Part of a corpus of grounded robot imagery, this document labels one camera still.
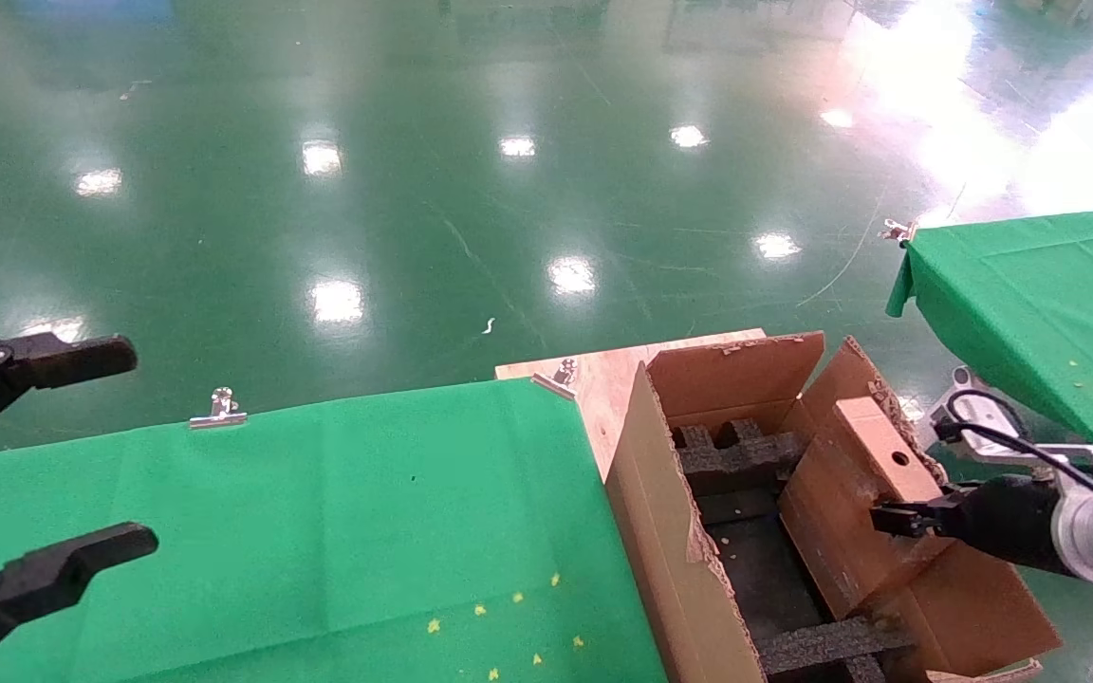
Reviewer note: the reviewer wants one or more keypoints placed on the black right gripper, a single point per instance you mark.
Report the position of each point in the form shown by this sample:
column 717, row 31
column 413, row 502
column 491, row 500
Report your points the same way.
column 1002, row 522

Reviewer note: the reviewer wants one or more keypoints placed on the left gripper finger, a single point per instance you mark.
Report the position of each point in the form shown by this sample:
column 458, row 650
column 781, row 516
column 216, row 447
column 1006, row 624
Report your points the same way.
column 72, row 360
column 44, row 574

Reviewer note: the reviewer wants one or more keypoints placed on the small cardboard box with hole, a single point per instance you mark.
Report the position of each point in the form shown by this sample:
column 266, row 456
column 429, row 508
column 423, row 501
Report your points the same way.
column 841, row 531

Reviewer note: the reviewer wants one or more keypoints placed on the large open cardboard carton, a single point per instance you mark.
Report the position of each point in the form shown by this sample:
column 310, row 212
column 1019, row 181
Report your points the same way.
column 679, row 531

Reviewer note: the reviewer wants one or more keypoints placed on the black foam insert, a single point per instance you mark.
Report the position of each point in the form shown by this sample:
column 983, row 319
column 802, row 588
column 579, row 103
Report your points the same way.
column 736, row 460
column 822, row 645

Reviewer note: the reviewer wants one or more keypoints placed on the white table leg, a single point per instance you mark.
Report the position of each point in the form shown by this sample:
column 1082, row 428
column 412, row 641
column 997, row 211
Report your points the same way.
column 962, row 377

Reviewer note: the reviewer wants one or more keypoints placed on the silver binder clip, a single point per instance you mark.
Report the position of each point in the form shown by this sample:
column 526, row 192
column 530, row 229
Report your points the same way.
column 217, row 420
column 556, row 384
column 898, row 230

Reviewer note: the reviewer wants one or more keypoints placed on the large green tablecloth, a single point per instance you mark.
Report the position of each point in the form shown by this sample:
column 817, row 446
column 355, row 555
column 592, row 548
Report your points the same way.
column 271, row 531

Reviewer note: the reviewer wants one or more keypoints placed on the green tablecloth with drape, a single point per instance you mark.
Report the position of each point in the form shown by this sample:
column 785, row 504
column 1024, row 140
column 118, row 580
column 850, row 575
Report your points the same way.
column 1059, row 304

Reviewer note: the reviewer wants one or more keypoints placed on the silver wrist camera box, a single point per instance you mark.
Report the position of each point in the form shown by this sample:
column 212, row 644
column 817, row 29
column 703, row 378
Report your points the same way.
column 978, row 422

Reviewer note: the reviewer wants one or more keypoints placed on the grey camera mounting bracket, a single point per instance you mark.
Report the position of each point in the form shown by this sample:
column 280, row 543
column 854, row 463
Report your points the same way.
column 1078, row 451

